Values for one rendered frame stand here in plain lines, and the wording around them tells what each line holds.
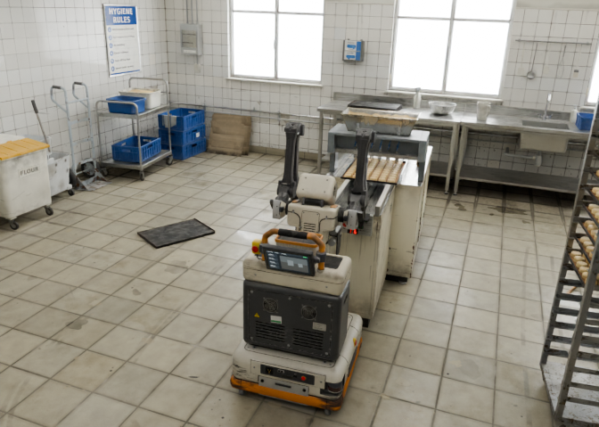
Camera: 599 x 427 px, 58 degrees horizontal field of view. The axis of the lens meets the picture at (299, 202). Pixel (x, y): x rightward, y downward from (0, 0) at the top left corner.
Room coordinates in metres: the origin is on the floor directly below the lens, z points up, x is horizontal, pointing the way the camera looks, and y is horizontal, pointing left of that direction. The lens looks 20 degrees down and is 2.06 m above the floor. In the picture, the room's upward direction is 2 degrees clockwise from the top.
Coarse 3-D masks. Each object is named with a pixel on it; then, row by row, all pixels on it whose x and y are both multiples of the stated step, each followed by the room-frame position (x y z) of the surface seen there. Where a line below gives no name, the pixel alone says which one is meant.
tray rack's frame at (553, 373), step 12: (552, 372) 2.56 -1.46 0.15; (576, 372) 2.56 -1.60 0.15; (552, 384) 2.45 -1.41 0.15; (552, 396) 2.35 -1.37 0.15; (576, 396) 2.36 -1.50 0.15; (588, 396) 2.36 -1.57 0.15; (552, 408) 2.28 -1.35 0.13; (564, 408) 2.26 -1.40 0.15; (576, 408) 2.26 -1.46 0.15; (588, 408) 2.26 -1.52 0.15; (564, 420) 2.19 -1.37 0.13; (576, 420) 2.18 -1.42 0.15; (588, 420) 2.18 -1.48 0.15
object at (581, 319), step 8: (592, 256) 2.23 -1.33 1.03; (592, 264) 2.20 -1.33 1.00; (592, 272) 2.20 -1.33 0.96; (592, 280) 2.20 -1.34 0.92; (592, 288) 2.20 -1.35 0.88; (584, 296) 2.21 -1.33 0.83; (584, 304) 2.20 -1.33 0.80; (584, 312) 2.20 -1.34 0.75; (584, 320) 2.20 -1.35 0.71; (576, 328) 2.21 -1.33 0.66; (576, 336) 2.20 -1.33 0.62; (576, 344) 2.20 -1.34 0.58; (576, 352) 2.20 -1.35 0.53; (568, 360) 2.21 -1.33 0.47; (568, 368) 2.20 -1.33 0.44; (568, 376) 2.20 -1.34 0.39; (568, 384) 2.20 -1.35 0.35; (560, 392) 2.22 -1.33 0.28; (560, 400) 2.20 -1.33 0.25; (560, 408) 2.20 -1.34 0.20; (560, 416) 2.20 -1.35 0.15
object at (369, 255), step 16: (368, 192) 3.58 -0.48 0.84; (368, 208) 3.26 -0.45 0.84; (384, 208) 3.27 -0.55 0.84; (384, 224) 3.35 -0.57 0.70; (352, 240) 3.19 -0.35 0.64; (368, 240) 3.16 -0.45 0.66; (384, 240) 3.44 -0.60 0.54; (352, 256) 3.18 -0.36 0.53; (368, 256) 3.16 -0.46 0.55; (384, 256) 3.53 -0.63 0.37; (352, 272) 3.18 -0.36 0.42; (368, 272) 3.15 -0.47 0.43; (384, 272) 3.63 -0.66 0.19; (352, 288) 3.18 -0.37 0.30; (368, 288) 3.15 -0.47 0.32; (352, 304) 3.18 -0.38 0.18; (368, 304) 3.15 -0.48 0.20; (368, 320) 3.19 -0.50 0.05
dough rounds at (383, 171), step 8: (368, 160) 4.11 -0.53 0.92; (376, 160) 4.11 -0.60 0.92; (384, 160) 4.12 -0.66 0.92; (392, 160) 4.13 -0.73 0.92; (400, 160) 4.14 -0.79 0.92; (352, 168) 3.87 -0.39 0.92; (368, 168) 3.88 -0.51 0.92; (376, 168) 3.89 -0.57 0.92; (384, 168) 3.92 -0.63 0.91; (392, 168) 3.97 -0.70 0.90; (400, 168) 3.98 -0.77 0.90; (344, 176) 3.72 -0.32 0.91; (352, 176) 3.75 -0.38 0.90; (368, 176) 3.72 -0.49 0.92; (376, 176) 3.71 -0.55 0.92; (384, 176) 3.71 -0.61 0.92; (392, 176) 3.72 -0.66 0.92
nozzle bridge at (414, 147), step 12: (336, 132) 3.93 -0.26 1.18; (348, 132) 3.95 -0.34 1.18; (420, 132) 4.03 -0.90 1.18; (336, 144) 4.02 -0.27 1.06; (348, 144) 3.99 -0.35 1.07; (384, 144) 3.92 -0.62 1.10; (396, 144) 3.89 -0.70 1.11; (408, 144) 3.87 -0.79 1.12; (420, 144) 3.76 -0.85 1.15; (336, 156) 4.09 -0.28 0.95; (384, 156) 3.86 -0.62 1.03; (396, 156) 3.84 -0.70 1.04; (408, 156) 3.82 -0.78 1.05; (420, 156) 3.76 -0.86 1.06; (336, 168) 4.12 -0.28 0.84; (420, 168) 3.86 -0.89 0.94; (420, 180) 3.86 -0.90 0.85
